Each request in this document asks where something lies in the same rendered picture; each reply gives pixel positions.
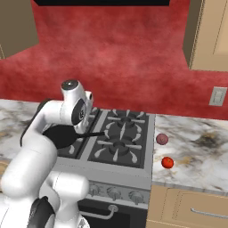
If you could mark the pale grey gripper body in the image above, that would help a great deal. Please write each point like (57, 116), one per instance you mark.
(82, 127)

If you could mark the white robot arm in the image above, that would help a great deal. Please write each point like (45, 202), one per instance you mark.
(32, 166)

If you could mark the black frying pan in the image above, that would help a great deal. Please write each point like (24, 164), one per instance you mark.
(61, 136)

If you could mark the grey gas stove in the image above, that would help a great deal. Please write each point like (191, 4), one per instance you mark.
(118, 166)

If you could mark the grey stove knob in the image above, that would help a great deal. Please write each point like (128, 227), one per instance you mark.
(136, 196)
(114, 193)
(94, 189)

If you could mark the purple onion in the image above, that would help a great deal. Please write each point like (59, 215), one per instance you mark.
(162, 138)

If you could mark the red tomato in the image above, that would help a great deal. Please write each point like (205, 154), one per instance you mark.
(167, 162)

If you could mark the black oven door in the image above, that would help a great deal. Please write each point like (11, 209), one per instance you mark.
(124, 218)

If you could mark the tan base cabinet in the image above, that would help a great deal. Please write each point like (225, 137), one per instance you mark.
(154, 207)

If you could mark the black range hood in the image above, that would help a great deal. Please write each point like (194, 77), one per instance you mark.
(101, 2)

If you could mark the tan drawer front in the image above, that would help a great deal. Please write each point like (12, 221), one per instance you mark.
(190, 205)

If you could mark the tan wall cupboard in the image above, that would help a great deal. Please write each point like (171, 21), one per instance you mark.
(207, 35)
(16, 26)

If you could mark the grey wall outlet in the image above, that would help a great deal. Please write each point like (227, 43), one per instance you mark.
(218, 96)

